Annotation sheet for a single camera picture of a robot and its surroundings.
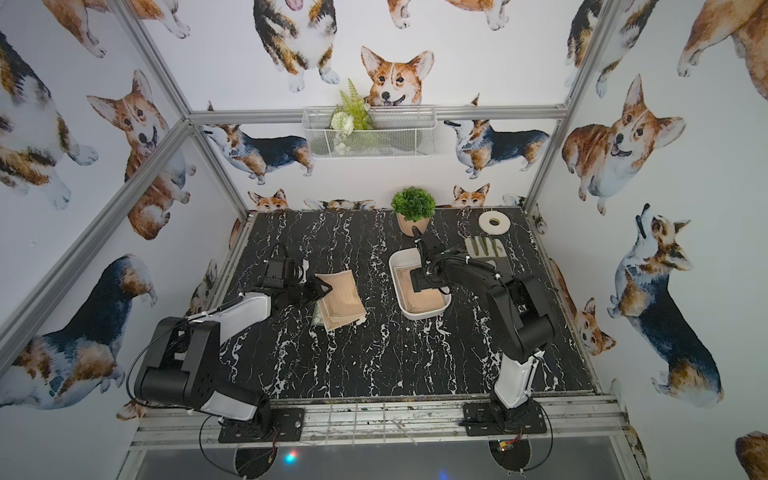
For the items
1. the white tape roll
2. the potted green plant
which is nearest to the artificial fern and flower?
the potted green plant

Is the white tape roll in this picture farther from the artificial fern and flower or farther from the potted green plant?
the artificial fern and flower

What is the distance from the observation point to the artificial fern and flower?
807mm
